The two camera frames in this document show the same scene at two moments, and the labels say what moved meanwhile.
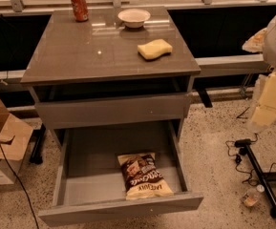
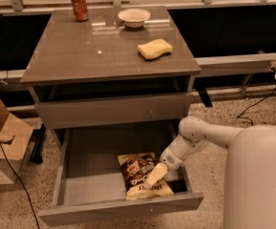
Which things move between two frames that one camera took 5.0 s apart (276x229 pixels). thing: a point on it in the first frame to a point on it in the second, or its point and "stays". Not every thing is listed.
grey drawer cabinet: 114,85 stays
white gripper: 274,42 to 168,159
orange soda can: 79,6 stays
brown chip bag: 141,176 stays
